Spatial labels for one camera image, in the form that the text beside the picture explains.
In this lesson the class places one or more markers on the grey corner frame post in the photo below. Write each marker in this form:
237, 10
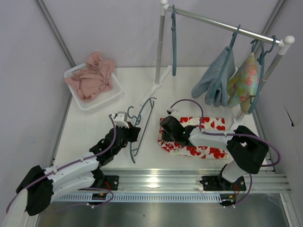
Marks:
54, 30

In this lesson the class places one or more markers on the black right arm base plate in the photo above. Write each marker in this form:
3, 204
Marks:
216, 183

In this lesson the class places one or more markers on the white slotted cable duct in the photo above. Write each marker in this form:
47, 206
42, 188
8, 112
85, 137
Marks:
141, 197

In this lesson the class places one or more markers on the teal hanger with floral garment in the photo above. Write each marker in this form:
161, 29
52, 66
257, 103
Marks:
259, 78

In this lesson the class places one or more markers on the red poppy print skirt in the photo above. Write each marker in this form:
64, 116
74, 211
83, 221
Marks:
205, 152

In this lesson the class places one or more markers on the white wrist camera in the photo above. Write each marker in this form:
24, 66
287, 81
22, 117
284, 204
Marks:
171, 111
120, 119

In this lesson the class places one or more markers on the pink crumpled garment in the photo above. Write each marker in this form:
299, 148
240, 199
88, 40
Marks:
94, 79

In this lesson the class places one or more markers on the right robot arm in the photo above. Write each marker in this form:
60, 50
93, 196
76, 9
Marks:
247, 150

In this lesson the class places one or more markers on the pastel floral garment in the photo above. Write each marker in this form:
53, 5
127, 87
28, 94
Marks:
242, 84

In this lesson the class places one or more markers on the teal hanger with blue garment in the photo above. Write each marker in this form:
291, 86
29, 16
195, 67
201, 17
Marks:
229, 50

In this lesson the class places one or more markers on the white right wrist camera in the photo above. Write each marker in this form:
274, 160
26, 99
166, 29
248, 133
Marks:
171, 111

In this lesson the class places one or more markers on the light blue fleece garment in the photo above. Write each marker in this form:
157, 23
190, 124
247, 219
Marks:
216, 95

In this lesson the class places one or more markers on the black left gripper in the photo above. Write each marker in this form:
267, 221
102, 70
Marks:
130, 132

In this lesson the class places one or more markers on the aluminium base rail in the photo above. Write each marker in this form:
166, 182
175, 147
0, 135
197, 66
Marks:
163, 180

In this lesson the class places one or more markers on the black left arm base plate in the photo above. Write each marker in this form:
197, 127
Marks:
109, 182

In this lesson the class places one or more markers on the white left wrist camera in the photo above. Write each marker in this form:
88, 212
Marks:
120, 119

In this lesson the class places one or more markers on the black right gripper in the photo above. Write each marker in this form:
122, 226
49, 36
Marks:
167, 127

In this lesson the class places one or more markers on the white plastic laundry basket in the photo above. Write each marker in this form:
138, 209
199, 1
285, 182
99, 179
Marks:
101, 100

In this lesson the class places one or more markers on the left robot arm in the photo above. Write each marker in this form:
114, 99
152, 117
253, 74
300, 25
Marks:
43, 186

